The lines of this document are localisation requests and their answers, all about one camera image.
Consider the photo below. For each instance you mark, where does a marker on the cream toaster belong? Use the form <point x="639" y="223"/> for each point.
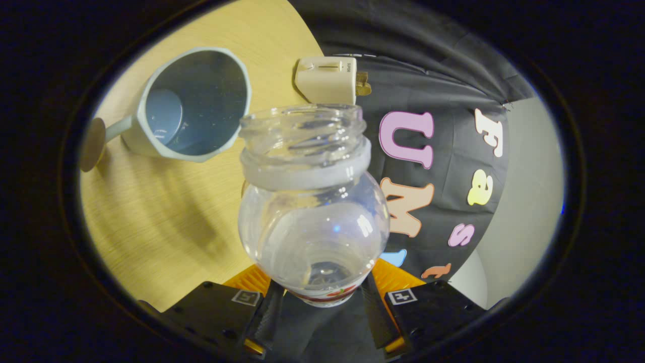
<point x="325" y="80"/>

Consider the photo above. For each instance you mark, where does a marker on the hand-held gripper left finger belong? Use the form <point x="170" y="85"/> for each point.
<point x="269" y="317"/>

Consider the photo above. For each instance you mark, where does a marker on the pale green cup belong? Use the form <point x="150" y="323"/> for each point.
<point x="201" y="96"/>

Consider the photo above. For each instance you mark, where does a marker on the clear plastic juice bottle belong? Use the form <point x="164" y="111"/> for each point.
<point x="312" y="227"/>

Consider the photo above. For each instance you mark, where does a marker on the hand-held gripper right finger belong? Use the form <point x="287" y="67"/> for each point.
<point x="375" y="317"/>

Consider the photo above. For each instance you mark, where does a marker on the wooden table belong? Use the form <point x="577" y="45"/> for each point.
<point x="166" y="212"/>

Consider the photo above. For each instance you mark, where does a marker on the brown toast slice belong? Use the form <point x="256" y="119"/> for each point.
<point x="364" y="84"/>

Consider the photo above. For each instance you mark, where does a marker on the black backdrop cloth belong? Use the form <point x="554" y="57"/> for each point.
<point x="428" y="91"/>

